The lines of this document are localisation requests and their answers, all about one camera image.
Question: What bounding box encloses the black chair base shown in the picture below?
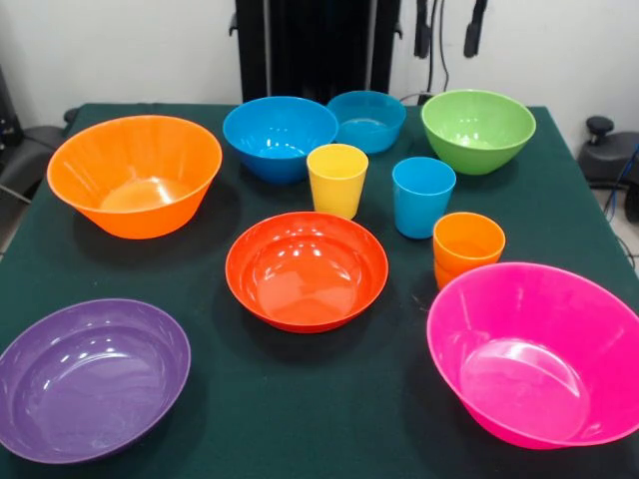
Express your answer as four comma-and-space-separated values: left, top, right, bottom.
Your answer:
577, 115, 639, 225

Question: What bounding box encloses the blue cup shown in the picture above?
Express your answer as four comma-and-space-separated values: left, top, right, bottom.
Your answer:
391, 156, 457, 240

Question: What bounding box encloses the red bowl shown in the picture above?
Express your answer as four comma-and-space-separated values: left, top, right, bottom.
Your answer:
225, 211, 390, 334

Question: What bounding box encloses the large blue bowl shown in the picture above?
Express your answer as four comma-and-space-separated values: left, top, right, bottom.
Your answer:
222, 95, 339, 186

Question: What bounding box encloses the orange bowl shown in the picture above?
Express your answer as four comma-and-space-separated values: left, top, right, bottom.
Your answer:
46, 114, 224, 240

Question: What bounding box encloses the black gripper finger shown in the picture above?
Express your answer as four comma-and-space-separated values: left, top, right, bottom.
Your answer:
412, 0, 433, 59
462, 0, 489, 59

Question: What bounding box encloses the pink bowl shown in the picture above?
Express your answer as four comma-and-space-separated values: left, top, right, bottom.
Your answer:
425, 261, 639, 451

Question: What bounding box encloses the small translucent blue bowl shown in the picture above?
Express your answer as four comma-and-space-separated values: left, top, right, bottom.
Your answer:
326, 90, 407, 155

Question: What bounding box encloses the dark green table cloth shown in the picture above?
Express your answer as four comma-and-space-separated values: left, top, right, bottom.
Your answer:
0, 102, 639, 479

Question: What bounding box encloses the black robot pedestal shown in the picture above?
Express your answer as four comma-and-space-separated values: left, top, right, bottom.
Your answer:
229, 0, 404, 105

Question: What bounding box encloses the green bowl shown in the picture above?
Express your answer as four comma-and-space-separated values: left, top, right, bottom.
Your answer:
420, 88, 537, 177

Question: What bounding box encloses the black wall cable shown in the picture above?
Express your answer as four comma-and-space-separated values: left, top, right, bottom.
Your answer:
427, 0, 450, 95

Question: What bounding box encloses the purple bowl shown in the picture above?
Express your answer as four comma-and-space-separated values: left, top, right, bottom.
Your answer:
0, 297, 193, 465

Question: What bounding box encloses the yellow cup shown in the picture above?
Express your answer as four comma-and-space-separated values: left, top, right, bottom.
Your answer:
306, 143, 370, 221

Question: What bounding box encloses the black office chair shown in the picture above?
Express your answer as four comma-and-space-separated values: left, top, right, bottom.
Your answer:
0, 64, 69, 201

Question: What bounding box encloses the orange cup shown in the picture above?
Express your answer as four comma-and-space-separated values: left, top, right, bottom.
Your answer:
432, 212, 507, 274
433, 258, 470, 291

